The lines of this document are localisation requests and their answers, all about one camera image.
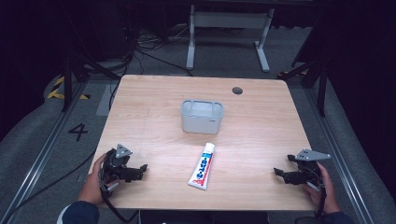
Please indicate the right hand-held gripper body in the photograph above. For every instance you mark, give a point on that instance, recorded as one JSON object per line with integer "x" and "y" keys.
{"x": 306, "y": 169}

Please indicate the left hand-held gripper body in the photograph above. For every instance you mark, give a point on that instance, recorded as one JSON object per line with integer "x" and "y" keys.
{"x": 116, "y": 165}

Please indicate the person's left hand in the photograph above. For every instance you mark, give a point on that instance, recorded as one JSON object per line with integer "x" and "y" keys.
{"x": 93, "y": 183}

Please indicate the person's right hand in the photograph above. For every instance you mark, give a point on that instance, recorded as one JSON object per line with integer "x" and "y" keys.
{"x": 327, "y": 193}

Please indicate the white toothpaste tube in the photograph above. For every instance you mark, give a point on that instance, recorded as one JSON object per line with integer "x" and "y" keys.
{"x": 202, "y": 166}

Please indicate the grey plastic holder box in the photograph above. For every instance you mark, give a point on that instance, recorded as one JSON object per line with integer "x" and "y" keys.
{"x": 201, "y": 118}

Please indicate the black tripod stand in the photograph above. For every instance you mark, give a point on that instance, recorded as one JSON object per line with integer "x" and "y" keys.
{"x": 67, "y": 84}
{"x": 320, "y": 84}

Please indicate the yellow black floor tape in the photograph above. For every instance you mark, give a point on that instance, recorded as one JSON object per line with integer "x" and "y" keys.
{"x": 56, "y": 91}

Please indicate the aluminium floor rail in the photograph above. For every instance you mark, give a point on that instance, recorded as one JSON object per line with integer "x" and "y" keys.
{"x": 37, "y": 155}
{"x": 337, "y": 155}

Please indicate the grey metal desk frame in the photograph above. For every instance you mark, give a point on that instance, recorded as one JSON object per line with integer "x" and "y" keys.
{"x": 229, "y": 20}

